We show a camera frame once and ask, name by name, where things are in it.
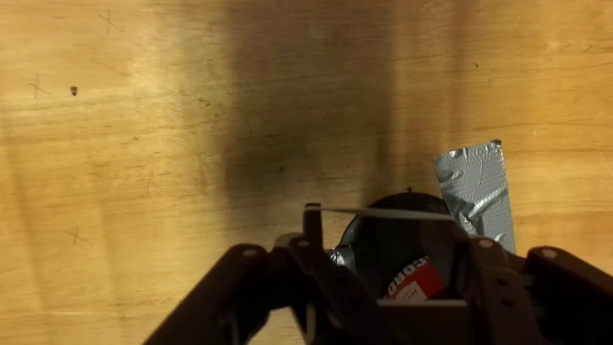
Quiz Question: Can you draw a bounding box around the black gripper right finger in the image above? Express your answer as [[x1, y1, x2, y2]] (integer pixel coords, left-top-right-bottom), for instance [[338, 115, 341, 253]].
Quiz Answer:
[[447, 235, 613, 345]]

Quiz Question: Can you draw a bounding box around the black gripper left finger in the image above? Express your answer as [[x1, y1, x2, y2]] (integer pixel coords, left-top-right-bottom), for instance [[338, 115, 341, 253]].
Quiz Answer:
[[142, 201, 385, 345]]

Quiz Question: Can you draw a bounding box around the thin pale rubber band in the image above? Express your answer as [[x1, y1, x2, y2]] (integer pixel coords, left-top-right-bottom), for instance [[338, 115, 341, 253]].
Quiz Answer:
[[303, 203, 458, 224]]

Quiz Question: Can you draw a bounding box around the black jar with red label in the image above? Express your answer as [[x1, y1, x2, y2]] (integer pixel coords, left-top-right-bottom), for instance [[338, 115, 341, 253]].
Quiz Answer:
[[328, 189, 470, 302]]

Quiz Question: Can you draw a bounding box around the grey duct tape piece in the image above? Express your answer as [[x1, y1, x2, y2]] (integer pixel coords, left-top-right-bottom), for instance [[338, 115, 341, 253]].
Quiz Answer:
[[431, 138, 520, 254]]

